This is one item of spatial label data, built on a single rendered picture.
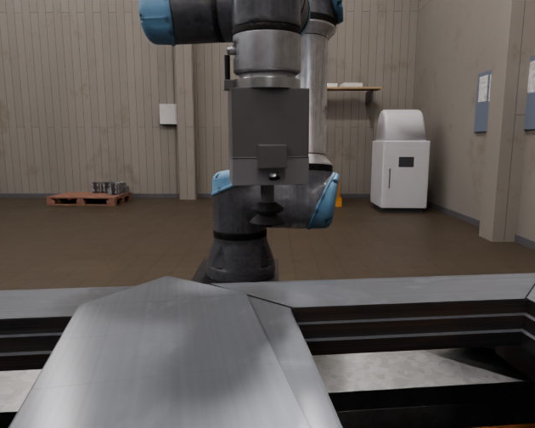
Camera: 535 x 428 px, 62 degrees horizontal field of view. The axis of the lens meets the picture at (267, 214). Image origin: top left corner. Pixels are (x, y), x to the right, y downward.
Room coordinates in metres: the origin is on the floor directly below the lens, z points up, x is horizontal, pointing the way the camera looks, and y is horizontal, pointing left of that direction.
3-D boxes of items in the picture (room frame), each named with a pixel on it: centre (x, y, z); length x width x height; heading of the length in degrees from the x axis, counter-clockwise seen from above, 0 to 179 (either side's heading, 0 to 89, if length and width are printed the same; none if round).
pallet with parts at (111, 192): (7.59, 3.06, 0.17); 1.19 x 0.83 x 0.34; 89
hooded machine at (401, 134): (6.80, -2.02, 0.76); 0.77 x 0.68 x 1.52; 179
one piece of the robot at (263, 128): (0.50, 0.00, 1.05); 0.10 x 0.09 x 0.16; 8
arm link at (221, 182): (0.94, 0.05, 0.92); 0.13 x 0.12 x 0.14; 80
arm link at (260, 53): (0.51, 0.00, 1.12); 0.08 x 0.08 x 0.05
